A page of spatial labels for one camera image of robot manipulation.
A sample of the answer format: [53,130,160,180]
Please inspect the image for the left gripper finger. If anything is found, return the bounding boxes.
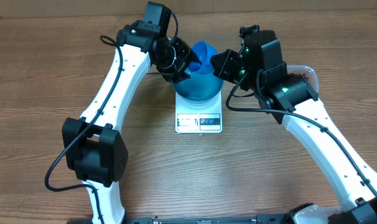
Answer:
[174,69,190,82]
[188,52,202,70]

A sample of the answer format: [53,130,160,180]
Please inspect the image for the blue plastic measuring scoop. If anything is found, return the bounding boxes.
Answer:
[188,40,217,75]

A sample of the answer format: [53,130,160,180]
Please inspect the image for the red beans in container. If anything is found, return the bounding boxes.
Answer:
[296,73,310,83]

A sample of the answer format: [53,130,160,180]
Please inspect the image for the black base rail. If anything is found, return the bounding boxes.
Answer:
[67,213,289,224]

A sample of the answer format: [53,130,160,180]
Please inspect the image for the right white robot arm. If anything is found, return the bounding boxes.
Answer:
[210,25,377,223]

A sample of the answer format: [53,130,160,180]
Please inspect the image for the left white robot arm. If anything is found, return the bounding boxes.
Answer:
[61,2,199,223]

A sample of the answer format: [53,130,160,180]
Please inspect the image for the white digital kitchen scale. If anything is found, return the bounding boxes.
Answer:
[175,91,223,134]

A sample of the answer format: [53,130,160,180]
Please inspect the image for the blue metal bowl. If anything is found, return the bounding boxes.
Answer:
[172,72,224,102]

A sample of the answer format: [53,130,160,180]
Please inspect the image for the clear plastic food container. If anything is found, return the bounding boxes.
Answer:
[287,65,320,92]

